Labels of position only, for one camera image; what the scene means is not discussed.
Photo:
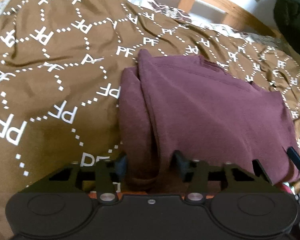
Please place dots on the brown PF patterned blanket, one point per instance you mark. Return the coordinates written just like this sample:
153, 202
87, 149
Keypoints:
61, 63

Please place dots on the maroon long-sleeve shirt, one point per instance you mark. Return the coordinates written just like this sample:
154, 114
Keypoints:
189, 104

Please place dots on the floral white bed sheet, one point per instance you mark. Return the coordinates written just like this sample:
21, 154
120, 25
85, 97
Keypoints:
202, 12

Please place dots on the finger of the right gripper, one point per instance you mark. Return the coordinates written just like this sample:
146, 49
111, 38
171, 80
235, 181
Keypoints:
260, 172
294, 157

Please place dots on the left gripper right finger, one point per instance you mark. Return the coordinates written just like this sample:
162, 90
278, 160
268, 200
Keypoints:
195, 173

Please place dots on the wooden bed frame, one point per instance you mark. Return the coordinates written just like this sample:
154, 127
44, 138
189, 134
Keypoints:
215, 2

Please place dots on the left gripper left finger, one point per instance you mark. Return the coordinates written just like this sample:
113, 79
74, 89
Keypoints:
109, 172

